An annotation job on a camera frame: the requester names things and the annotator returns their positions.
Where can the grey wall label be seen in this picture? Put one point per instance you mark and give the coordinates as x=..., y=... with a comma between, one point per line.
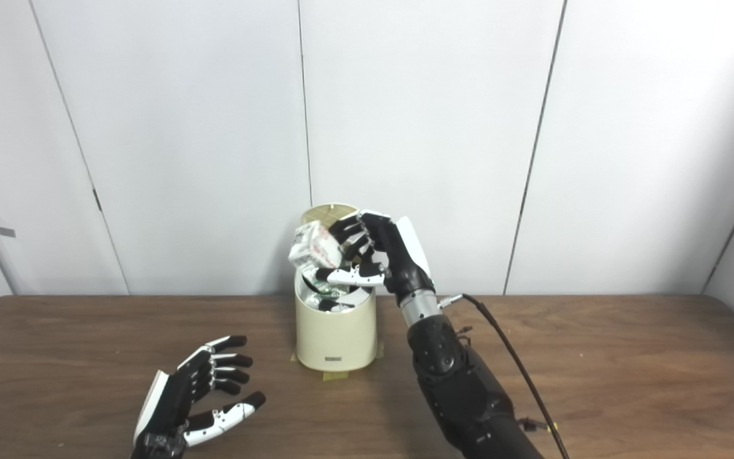
x=6, y=232

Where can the white green milk carton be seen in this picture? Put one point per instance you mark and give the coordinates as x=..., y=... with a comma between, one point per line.
x=313, y=248

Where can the cream round bin lid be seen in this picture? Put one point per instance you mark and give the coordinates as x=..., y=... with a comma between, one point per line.
x=325, y=211

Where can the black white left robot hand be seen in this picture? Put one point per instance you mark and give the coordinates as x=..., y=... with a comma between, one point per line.
x=172, y=401

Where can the cream-colored bin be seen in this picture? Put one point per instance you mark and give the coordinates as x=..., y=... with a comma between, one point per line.
x=335, y=335

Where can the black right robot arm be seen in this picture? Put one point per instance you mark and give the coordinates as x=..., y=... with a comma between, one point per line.
x=462, y=389

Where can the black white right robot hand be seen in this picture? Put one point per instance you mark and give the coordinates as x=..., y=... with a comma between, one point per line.
x=402, y=255

